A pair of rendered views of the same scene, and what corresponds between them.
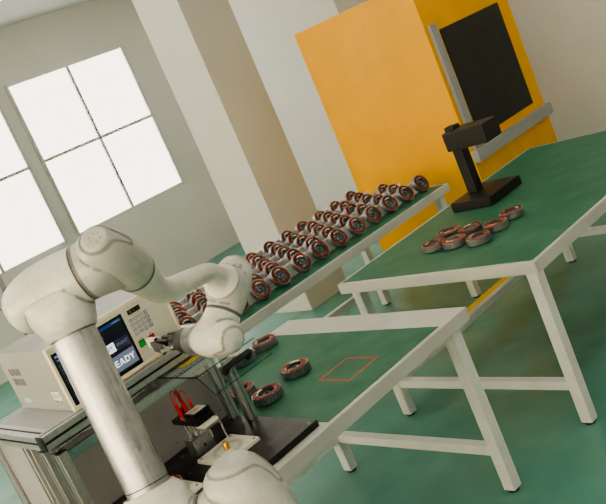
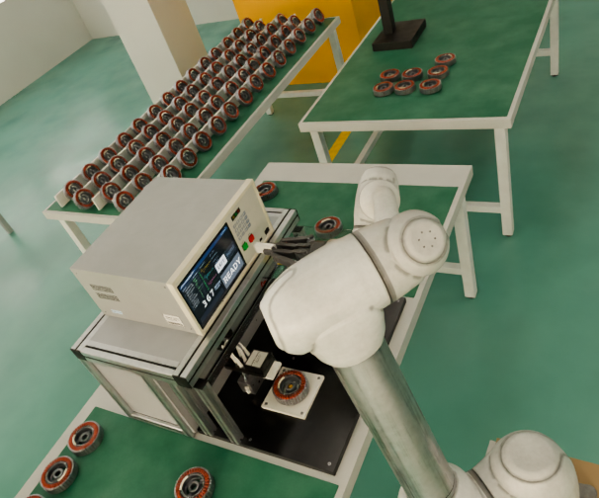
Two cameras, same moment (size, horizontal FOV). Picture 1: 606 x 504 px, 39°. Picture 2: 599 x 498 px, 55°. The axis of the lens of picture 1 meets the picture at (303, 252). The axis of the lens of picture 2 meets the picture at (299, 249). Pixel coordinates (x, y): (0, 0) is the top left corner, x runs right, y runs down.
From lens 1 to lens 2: 147 cm
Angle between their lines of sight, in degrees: 29
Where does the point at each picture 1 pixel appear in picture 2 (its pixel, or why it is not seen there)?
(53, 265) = (356, 275)
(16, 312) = (302, 341)
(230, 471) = (547, 472)
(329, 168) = not seen: outside the picture
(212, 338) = not seen: hidden behind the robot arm
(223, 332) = not seen: hidden behind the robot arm
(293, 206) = (179, 25)
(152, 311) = (249, 210)
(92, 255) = (427, 265)
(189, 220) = (43, 22)
